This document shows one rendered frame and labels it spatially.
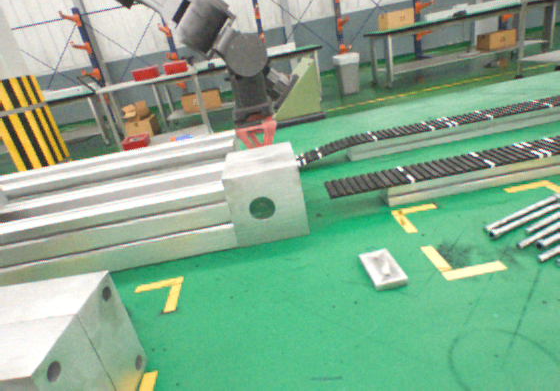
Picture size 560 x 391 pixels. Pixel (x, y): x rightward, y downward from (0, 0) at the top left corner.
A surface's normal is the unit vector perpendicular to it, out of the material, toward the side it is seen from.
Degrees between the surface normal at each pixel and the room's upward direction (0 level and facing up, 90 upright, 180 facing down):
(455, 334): 0
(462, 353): 0
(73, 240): 90
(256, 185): 90
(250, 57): 90
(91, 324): 90
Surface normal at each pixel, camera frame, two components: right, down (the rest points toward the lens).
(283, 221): 0.06, 0.38
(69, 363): 0.98, -0.17
